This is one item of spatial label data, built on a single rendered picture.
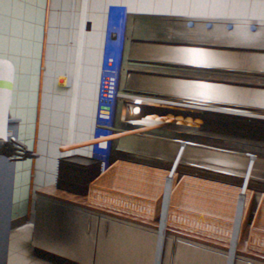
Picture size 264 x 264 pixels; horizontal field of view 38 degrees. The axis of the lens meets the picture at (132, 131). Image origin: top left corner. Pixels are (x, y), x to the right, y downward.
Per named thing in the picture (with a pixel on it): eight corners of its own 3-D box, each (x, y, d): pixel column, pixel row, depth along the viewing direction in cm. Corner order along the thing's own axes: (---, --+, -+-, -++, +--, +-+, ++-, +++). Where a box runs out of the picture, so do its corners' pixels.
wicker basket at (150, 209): (114, 189, 340) (118, 159, 336) (174, 205, 318) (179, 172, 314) (85, 203, 296) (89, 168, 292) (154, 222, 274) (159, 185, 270)
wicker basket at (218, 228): (178, 207, 315) (183, 174, 312) (248, 225, 293) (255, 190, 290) (158, 224, 271) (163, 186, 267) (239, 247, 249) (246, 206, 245)
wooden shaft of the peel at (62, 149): (62, 153, 188) (63, 147, 188) (57, 152, 189) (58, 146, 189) (167, 126, 346) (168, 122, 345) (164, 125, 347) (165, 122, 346)
